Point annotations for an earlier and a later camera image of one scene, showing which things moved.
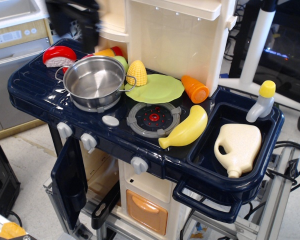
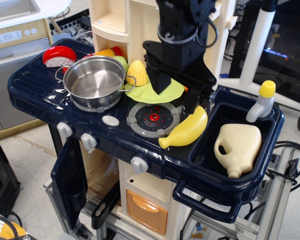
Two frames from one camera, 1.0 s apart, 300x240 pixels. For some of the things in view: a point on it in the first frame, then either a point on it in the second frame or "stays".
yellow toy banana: x=189 y=131 stays
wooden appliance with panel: x=31 y=31 stays
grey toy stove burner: x=153 y=120 stays
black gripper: x=90 y=30 -> x=185 y=62
